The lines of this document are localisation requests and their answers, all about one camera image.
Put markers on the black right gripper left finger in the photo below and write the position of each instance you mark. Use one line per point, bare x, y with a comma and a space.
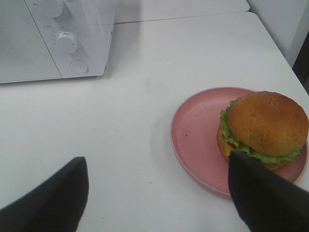
56, 205

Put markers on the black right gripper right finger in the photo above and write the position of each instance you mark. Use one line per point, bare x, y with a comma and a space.
265, 201

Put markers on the toy burger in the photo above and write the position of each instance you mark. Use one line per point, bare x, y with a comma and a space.
269, 127

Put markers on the pink round plate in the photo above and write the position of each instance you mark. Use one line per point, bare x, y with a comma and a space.
193, 135

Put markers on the round white door button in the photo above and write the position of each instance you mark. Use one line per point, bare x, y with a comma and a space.
79, 66

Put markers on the white microwave door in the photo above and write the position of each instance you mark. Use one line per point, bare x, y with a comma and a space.
23, 53

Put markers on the white timer knob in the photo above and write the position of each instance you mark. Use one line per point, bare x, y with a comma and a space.
67, 42

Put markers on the white microwave oven body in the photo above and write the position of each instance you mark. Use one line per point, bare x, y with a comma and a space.
92, 21

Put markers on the upper white power knob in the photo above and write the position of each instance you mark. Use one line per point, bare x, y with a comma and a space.
54, 8

